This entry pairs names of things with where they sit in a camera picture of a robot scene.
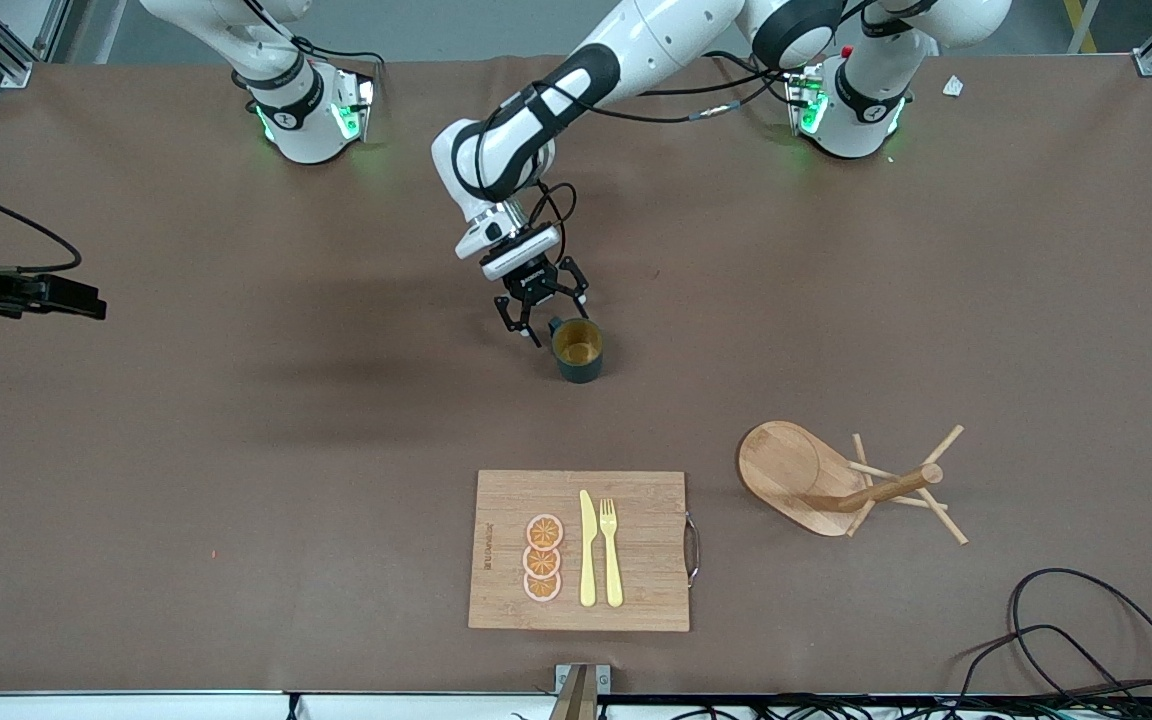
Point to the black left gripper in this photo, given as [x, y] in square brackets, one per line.
[536, 284]

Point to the dark teal cup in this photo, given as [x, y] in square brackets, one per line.
[578, 350]

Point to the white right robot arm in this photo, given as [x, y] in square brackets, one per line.
[306, 130]

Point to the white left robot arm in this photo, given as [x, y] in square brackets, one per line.
[636, 40]

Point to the wooden mug rack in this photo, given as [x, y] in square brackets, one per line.
[786, 470]

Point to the toy orange slice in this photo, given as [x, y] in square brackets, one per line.
[544, 531]
[541, 562]
[542, 588]

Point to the yellow plastic knife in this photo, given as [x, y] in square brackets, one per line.
[588, 560]

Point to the bamboo cutting board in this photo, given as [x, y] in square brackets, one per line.
[641, 560]

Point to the yellow plastic fork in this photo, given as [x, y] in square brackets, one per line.
[613, 570]

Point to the brown table mat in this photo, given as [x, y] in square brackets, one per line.
[236, 520]

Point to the small white paper scrap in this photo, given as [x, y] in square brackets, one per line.
[953, 86]

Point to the metal mount bracket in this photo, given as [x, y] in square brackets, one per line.
[582, 682]

